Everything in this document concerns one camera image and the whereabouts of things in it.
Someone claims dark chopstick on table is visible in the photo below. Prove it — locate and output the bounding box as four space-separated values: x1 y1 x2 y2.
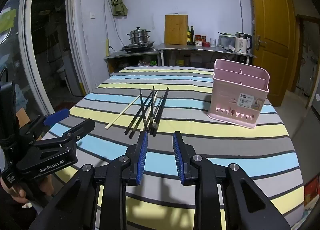
146 92 159 124

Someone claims pile of black chopsticks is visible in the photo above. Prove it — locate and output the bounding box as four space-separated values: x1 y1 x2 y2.
124 86 170 138

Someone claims pink utensil basket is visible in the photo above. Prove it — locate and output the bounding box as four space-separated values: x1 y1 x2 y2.
207 58 270 130

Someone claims low metal table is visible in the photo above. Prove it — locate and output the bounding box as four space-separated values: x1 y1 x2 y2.
104 49 162 75

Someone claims white electric kettle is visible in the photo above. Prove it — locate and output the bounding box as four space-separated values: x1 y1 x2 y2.
234 32 253 53

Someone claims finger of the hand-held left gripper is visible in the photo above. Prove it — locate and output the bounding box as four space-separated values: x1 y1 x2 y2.
19 108 70 144
35 119 96 147

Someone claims person's left forearm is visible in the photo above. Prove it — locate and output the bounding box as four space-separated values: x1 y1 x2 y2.
0 195 48 230

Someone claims wooden cutting board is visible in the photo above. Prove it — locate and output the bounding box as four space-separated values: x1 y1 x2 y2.
164 14 188 45

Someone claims grey plastic jug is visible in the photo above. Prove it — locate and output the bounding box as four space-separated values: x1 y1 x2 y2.
191 53 204 66

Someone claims red printed box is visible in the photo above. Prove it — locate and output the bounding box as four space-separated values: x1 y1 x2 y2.
304 175 320 210

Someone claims yellow wooden door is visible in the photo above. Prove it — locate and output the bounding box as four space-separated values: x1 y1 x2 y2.
247 0 297 100

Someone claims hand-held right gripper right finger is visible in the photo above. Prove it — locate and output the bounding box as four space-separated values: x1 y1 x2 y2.
172 131 292 230

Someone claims striped tablecloth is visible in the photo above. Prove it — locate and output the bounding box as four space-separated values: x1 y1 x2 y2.
49 66 305 230

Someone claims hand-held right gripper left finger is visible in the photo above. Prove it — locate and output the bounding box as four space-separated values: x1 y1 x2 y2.
29 131 148 230

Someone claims clear plastic food container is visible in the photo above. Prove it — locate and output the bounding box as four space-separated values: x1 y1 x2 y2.
218 32 237 48

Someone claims white sliding door frame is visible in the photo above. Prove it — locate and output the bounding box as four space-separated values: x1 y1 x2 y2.
15 0 83 115

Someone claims metal door handle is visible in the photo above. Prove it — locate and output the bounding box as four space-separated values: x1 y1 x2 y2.
255 35 267 50

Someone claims tall metal counter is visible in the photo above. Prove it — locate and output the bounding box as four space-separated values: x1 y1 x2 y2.
155 43 257 66

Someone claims light wooden chopstick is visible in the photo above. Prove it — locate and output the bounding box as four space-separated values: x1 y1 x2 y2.
105 94 142 130

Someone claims black induction cooker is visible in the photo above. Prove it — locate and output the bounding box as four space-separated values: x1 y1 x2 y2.
122 41 155 53

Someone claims person's left hand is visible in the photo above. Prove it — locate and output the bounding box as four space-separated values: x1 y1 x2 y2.
0 174 53 207

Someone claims yellow door frame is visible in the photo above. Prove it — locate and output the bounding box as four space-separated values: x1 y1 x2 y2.
285 0 320 100

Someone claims steel steamer pot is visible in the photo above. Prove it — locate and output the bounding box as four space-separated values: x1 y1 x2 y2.
127 27 152 45

